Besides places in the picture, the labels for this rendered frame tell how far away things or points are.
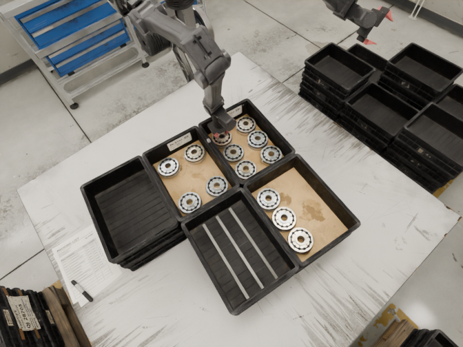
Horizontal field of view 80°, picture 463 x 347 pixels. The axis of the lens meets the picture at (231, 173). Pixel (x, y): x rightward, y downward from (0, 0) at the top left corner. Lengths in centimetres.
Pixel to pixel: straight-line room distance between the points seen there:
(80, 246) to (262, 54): 249
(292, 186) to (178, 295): 70
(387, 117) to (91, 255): 205
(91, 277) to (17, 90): 264
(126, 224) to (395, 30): 331
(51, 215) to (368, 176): 164
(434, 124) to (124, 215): 193
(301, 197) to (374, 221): 38
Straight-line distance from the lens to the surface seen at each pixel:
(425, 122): 222
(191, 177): 134
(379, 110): 231
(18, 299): 204
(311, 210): 127
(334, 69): 234
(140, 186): 139
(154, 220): 130
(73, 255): 156
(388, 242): 147
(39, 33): 281
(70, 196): 170
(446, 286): 237
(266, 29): 352
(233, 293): 117
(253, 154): 137
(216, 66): 81
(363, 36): 140
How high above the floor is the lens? 199
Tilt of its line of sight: 62 degrees down
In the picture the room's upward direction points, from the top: 8 degrees counter-clockwise
